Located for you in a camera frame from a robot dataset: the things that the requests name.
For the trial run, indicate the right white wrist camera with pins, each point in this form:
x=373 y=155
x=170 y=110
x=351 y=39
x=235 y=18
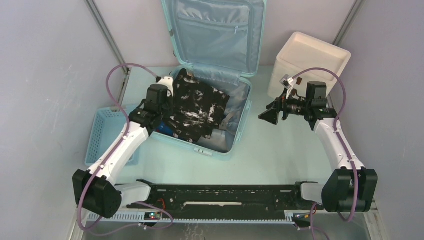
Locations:
x=288 y=83

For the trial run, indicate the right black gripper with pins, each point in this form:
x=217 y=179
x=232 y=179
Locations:
x=271 y=115

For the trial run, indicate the blue white red garment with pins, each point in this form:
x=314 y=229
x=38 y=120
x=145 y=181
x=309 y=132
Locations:
x=165 y=130

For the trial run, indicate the light blue ribbed suitcase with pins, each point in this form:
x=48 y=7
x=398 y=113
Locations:
x=219 y=43

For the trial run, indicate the black white patterned garment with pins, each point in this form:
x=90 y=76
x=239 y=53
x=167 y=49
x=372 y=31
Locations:
x=198 y=108

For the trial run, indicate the cream plastic drawer cabinet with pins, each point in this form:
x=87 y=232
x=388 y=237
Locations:
x=303 y=52

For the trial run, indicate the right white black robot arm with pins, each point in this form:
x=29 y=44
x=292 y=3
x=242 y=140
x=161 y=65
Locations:
x=351 y=186

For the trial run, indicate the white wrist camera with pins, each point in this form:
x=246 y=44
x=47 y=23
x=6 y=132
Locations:
x=167 y=81
x=288 y=83

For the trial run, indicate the aluminium frame rail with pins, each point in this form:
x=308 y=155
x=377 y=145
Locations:
x=137 y=214

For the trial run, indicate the blue perforated plastic basket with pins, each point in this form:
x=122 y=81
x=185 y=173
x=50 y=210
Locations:
x=108 y=123

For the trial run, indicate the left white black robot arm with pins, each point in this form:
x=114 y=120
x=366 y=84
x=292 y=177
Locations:
x=95 y=189

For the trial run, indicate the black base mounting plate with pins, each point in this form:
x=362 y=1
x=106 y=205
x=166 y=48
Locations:
x=228 y=202

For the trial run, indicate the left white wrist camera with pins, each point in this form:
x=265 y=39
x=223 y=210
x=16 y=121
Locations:
x=167 y=81

